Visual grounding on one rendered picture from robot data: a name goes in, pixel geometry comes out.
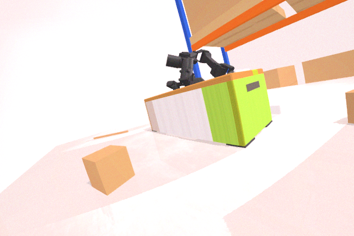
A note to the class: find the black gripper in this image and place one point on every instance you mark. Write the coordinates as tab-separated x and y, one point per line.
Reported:
185	79

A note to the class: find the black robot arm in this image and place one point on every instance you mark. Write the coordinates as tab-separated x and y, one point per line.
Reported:
186	59

